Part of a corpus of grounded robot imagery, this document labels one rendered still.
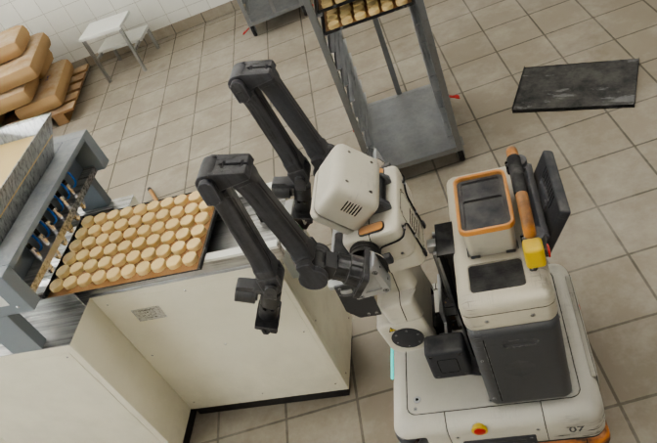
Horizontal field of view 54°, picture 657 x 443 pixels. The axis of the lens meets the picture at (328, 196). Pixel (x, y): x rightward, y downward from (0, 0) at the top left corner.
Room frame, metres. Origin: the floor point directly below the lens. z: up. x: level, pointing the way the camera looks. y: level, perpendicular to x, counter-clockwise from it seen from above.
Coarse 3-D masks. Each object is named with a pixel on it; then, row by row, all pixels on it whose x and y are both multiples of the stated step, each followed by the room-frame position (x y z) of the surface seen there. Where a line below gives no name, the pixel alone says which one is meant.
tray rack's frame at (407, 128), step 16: (384, 48) 3.17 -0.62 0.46; (400, 96) 3.15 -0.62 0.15; (416, 96) 3.08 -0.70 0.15; (432, 96) 3.01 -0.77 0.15; (384, 112) 3.06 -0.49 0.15; (400, 112) 2.99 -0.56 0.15; (416, 112) 2.93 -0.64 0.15; (432, 112) 2.86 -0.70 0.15; (384, 128) 2.92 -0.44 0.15; (400, 128) 2.86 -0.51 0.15; (416, 128) 2.79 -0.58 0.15; (432, 128) 2.73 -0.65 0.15; (384, 144) 2.79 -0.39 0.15; (400, 144) 2.73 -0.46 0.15; (416, 144) 2.67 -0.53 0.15; (432, 144) 2.61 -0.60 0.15; (448, 144) 2.56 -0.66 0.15; (384, 160) 2.66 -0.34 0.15; (400, 160) 2.60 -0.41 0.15; (416, 160) 2.56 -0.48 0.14
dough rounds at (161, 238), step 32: (96, 224) 2.06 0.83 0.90; (128, 224) 1.96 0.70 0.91; (160, 224) 1.86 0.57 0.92; (192, 224) 1.80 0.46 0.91; (64, 256) 1.93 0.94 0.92; (96, 256) 1.85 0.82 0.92; (128, 256) 1.76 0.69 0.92; (160, 256) 1.70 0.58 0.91; (192, 256) 1.62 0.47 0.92; (64, 288) 1.78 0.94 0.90
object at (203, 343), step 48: (144, 288) 1.68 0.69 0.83; (192, 288) 1.63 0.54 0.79; (288, 288) 1.52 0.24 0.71; (144, 336) 1.73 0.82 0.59; (192, 336) 1.67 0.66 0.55; (240, 336) 1.61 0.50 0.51; (288, 336) 1.55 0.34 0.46; (336, 336) 1.63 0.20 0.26; (192, 384) 1.72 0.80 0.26; (240, 384) 1.66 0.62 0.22; (288, 384) 1.59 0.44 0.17; (336, 384) 1.53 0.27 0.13
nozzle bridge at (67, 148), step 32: (64, 160) 2.09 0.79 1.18; (96, 160) 2.21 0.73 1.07; (32, 192) 1.97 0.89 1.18; (64, 192) 2.08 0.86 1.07; (96, 192) 2.25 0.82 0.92; (32, 224) 1.78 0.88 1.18; (64, 224) 1.92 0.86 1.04; (0, 256) 1.68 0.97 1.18; (32, 256) 1.80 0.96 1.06; (0, 288) 1.59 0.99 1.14; (32, 288) 1.66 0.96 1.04; (0, 320) 1.62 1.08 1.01
